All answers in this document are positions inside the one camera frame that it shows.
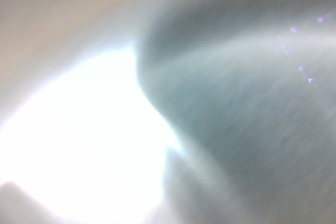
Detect round silver metal plate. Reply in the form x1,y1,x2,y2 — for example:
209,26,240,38
0,0,336,224

